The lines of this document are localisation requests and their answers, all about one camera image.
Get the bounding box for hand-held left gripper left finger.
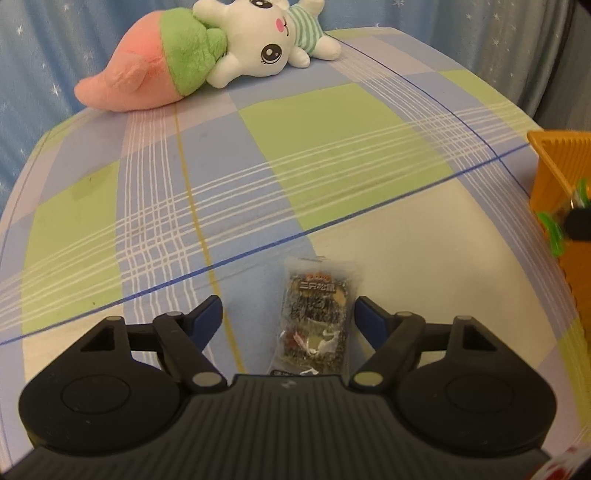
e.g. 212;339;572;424
81;295;230;393

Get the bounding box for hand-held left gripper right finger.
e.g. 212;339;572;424
349;296;502;393

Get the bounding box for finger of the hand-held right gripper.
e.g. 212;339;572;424
566;208;591;242

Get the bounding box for green candy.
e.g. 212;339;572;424
536;180;591;259

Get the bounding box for orange plastic tray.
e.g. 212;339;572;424
526;130;591;310

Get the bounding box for clear grey snack packet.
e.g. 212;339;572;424
268;256;358;377

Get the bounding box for checked pastel tablecloth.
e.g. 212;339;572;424
0;28;591;467

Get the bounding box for red white cloth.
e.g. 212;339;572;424
531;443;587;480

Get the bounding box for rabbit and carrot plush toy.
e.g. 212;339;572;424
75;0;343;112

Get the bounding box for blue star curtain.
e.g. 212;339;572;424
0;0;591;199

